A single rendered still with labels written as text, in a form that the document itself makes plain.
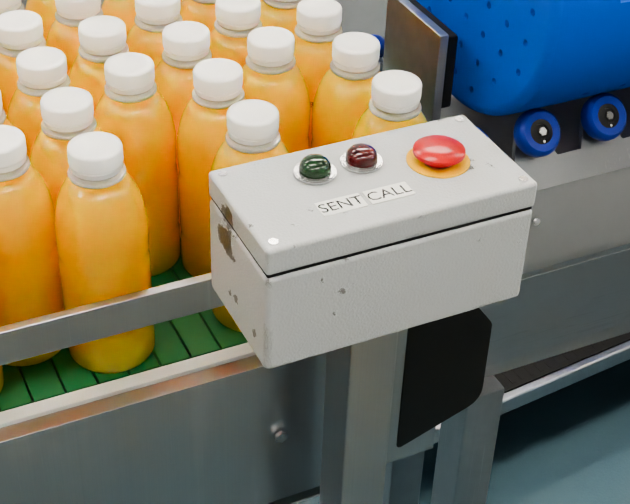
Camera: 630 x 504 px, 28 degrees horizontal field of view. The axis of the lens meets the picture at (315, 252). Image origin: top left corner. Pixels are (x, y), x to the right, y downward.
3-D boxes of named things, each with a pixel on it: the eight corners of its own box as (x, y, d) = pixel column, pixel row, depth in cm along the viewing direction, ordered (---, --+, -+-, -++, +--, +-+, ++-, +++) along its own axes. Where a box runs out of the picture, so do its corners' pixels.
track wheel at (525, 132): (558, 102, 116) (546, 106, 118) (516, 112, 114) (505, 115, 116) (569, 150, 116) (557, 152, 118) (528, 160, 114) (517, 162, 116)
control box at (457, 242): (520, 298, 90) (540, 179, 84) (265, 372, 83) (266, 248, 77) (450, 223, 97) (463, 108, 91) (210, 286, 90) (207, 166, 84)
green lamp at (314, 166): (336, 178, 84) (337, 163, 83) (307, 185, 83) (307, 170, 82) (322, 162, 86) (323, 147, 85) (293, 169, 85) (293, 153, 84)
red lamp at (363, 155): (383, 167, 85) (384, 152, 84) (354, 174, 84) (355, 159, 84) (368, 151, 87) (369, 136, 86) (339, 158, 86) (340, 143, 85)
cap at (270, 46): (295, 67, 102) (296, 47, 101) (247, 67, 102) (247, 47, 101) (293, 44, 105) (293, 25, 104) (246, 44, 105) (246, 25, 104)
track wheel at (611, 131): (624, 87, 118) (612, 91, 120) (585, 96, 117) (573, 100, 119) (635, 133, 119) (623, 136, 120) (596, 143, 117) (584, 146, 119)
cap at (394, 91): (360, 100, 98) (361, 80, 97) (392, 83, 100) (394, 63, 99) (398, 119, 96) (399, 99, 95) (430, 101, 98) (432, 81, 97)
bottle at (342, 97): (343, 263, 109) (353, 88, 99) (292, 227, 113) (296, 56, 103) (399, 234, 113) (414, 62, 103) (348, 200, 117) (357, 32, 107)
